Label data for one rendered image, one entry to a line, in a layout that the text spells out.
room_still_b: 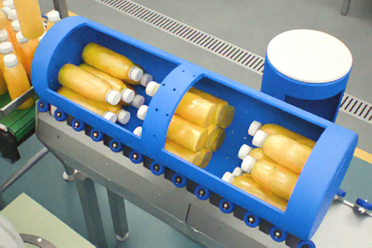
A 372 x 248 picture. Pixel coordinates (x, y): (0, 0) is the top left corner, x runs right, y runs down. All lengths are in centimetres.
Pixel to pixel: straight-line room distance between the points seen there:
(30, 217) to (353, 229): 81
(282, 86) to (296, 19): 213
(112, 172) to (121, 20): 226
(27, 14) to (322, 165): 92
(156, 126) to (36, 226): 36
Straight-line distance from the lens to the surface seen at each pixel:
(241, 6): 379
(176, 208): 142
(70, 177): 263
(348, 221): 139
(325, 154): 111
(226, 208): 131
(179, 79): 123
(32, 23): 153
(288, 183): 117
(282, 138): 118
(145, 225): 242
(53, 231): 118
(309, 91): 160
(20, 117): 169
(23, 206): 124
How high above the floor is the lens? 204
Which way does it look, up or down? 45 degrees down
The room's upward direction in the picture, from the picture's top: straight up
